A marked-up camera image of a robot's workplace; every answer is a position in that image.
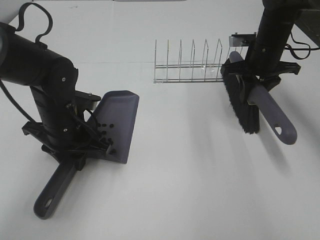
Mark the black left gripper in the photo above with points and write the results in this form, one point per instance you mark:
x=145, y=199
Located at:
x=91, y=144

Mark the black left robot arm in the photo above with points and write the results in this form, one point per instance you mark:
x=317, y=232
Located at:
x=52, y=80

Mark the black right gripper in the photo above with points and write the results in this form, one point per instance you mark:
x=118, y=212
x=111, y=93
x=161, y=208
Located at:
x=239, y=78

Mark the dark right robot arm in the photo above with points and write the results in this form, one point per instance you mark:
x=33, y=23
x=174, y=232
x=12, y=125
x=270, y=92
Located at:
x=262, y=62

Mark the purple hand brush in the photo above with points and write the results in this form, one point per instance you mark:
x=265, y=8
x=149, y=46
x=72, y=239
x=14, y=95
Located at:
x=249, y=99

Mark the pile of coffee beans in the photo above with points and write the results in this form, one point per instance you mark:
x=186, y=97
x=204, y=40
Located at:
x=105, y=131

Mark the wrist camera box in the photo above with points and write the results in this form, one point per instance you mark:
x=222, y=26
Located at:
x=241, y=40
x=86, y=101

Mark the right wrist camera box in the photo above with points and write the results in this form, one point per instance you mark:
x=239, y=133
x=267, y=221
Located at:
x=241, y=40

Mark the purple plastic dustpan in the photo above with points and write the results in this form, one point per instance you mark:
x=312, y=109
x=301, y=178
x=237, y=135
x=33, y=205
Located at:
x=115, y=118

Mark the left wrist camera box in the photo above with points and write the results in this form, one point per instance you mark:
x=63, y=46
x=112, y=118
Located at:
x=86, y=101

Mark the wire dish rack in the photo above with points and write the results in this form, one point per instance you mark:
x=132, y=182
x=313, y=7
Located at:
x=179, y=66

